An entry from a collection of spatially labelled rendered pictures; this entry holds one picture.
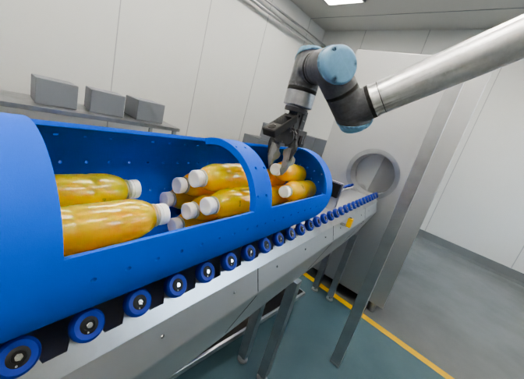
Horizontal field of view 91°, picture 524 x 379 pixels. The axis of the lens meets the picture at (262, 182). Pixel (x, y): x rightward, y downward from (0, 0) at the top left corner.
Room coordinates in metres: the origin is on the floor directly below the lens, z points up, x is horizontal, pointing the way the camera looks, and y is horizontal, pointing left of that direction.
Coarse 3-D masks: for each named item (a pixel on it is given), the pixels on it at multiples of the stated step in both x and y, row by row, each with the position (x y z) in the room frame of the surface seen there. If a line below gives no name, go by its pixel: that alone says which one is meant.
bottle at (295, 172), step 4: (280, 164) 0.83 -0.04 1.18; (288, 168) 0.83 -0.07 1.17; (292, 168) 0.85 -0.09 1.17; (296, 168) 0.88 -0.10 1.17; (300, 168) 0.91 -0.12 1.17; (304, 168) 0.95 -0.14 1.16; (288, 172) 0.83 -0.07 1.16; (292, 172) 0.85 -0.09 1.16; (296, 172) 0.87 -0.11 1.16; (300, 172) 0.90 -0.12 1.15; (304, 172) 0.93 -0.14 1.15; (276, 176) 0.83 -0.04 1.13; (280, 176) 0.82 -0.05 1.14; (284, 176) 0.82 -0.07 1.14; (288, 176) 0.83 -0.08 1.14; (292, 176) 0.85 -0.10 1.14; (296, 176) 0.88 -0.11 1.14; (300, 176) 0.90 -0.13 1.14; (304, 176) 0.93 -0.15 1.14; (284, 180) 0.84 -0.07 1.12; (288, 180) 0.86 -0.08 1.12; (292, 180) 0.88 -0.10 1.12; (296, 180) 0.90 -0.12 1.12
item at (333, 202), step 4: (332, 180) 1.34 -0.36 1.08; (332, 184) 1.32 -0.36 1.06; (336, 184) 1.31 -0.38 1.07; (340, 184) 1.32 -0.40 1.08; (344, 184) 1.33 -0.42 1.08; (332, 188) 1.32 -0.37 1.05; (336, 188) 1.31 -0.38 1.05; (340, 188) 1.32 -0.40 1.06; (332, 192) 1.32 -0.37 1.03; (336, 192) 1.31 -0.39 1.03; (340, 192) 1.31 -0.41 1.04; (332, 196) 1.31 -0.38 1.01; (336, 196) 1.30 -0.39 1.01; (332, 200) 1.32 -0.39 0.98; (336, 200) 1.31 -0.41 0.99; (328, 204) 1.33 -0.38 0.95; (332, 204) 1.32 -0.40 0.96; (336, 204) 1.32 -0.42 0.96; (328, 208) 1.33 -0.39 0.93; (332, 208) 1.32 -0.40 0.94
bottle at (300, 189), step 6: (300, 180) 0.89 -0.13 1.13; (306, 180) 0.92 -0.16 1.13; (294, 186) 0.81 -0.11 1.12; (300, 186) 0.83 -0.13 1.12; (306, 186) 0.87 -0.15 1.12; (312, 186) 0.90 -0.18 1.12; (294, 192) 0.80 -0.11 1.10; (300, 192) 0.82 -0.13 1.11; (306, 192) 0.86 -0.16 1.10; (312, 192) 0.90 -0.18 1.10; (288, 198) 0.81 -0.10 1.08; (294, 198) 0.81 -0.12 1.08; (300, 198) 0.84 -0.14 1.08
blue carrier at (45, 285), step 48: (0, 144) 0.24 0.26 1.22; (48, 144) 0.41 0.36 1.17; (96, 144) 0.46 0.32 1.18; (144, 144) 0.54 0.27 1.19; (192, 144) 0.63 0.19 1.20; (240, 144) 0.61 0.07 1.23; (0, 192) 0.21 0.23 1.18; (48, 192) 0.24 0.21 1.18; (144, 192) 0.59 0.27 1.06; (0, 240) 0.20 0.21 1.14; (48, 240) 0.22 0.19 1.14; (144, 240) 0.31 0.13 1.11; (192, 240) 0.38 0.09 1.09; (240, 240) 0.51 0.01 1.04; (0, 288) 0.19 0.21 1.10; (48, 288) 0.22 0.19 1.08; (96, 288) 0.26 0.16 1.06; (0, 336) 0.20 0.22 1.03
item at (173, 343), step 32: (352, 192) 1.97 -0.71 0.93; (352, 224) 1.40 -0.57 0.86; (256, 256) 0.66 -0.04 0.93; (288, 256) 0.78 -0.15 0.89; (320, 256) 1.18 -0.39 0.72; (160, 288) 0.44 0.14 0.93; (192, 288) 0.46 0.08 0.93; (224, 288) 0.52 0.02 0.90; (256, 288) 0.62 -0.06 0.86; (64, 320) 0.32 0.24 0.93; (192, 320) 0.44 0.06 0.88; (224, 320) 0.53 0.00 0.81; (128, 352) 0.33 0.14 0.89; (160, 352) 0.37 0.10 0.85; (192, 352) 0.51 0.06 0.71
